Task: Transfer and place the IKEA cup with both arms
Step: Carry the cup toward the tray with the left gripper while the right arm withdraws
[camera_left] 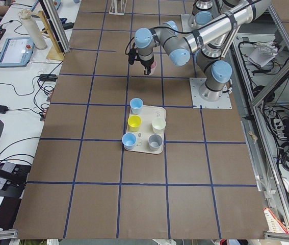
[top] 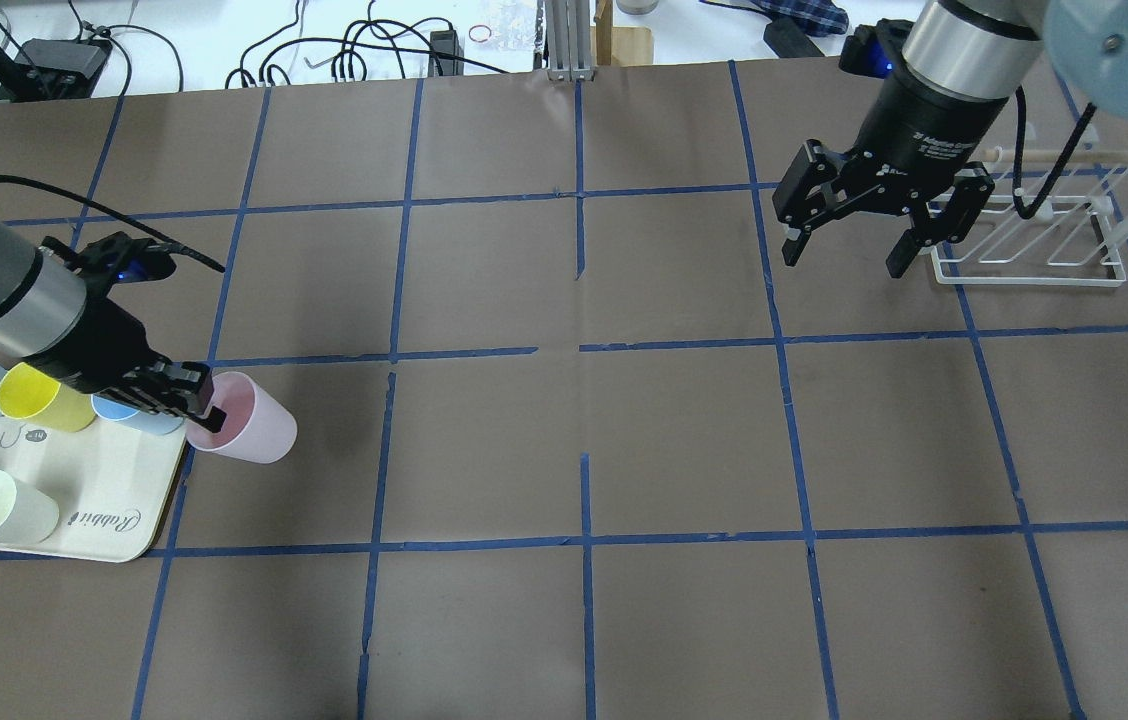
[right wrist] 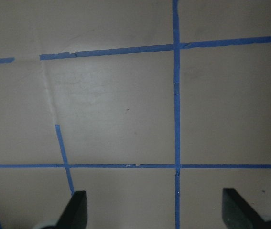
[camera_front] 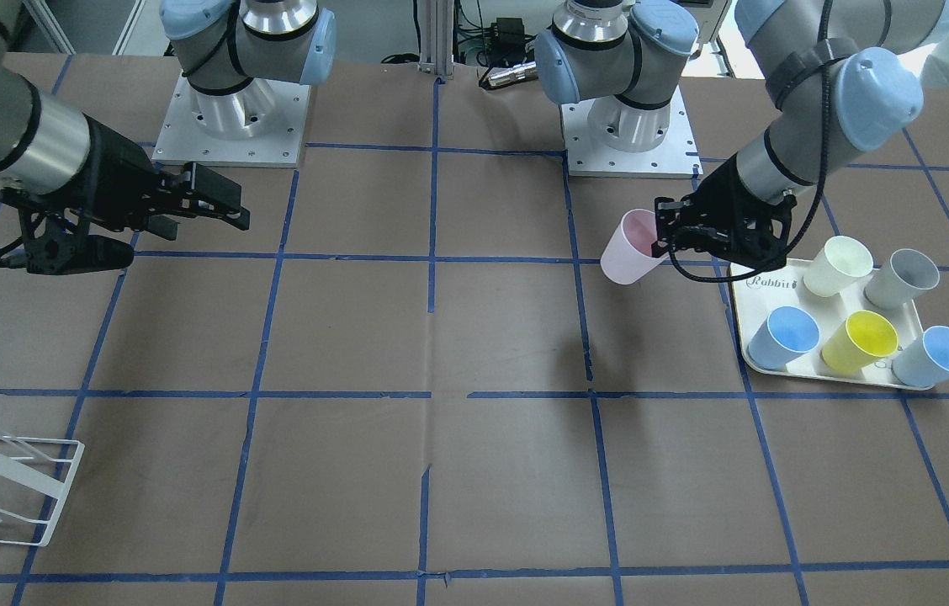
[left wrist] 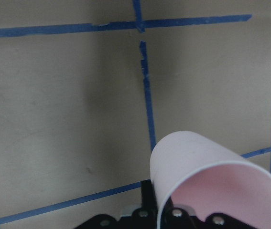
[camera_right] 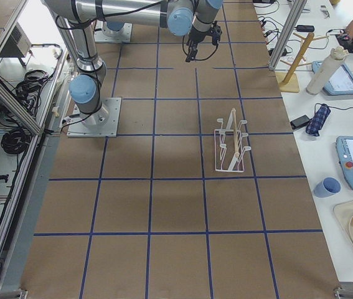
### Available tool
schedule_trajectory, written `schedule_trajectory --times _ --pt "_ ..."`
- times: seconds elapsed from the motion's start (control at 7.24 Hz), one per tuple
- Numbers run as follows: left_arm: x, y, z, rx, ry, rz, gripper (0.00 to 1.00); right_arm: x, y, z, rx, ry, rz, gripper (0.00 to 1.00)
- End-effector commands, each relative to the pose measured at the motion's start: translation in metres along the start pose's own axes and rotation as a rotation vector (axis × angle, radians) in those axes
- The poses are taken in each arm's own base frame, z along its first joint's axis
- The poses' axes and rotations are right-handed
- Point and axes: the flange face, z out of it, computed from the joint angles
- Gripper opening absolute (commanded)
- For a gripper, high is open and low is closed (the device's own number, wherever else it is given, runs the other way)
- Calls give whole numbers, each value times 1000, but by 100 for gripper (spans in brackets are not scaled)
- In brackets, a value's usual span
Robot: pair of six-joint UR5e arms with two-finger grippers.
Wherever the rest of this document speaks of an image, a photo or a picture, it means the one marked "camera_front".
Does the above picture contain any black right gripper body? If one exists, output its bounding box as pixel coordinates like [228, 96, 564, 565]
[0, 118, 167, 275]

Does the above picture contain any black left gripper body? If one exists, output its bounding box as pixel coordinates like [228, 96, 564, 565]
[678, 157, 797, 272]

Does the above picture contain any pink plastic cup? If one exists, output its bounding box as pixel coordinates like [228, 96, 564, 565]
[599, 210, 668, 284]

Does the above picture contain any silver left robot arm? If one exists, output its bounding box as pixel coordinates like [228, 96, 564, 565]
[533, 1, 949, 273]

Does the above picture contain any cream white plastic cup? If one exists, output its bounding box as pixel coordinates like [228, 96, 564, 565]
[803, 237, 873, 298]

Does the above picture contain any light blue cup near rabbit logo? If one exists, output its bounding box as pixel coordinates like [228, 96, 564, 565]
[746, 306, 820, 369]

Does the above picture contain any yellow plastic cup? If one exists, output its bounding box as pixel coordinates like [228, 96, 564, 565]
[820, 310, 900, 375]

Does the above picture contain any grey plastic cup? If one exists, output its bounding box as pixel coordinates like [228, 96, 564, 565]
[863, 248, 941, 310]

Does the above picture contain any light blue cup tray corner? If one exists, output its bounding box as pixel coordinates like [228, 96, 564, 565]
[891, 326, 949, 388]

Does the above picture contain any cream plastic tray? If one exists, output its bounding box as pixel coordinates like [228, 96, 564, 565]
[729, 258, 933, 391]

